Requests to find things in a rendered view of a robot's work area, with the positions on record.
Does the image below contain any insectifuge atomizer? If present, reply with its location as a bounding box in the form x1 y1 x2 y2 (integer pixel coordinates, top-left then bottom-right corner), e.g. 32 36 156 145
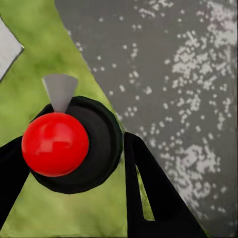
21 74 124 194

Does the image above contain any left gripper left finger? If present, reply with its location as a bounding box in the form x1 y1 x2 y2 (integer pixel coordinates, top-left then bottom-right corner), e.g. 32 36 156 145
0 136 30 230

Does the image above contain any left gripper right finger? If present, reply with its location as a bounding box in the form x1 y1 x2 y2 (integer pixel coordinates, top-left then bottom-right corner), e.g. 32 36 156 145
122 132 208 238

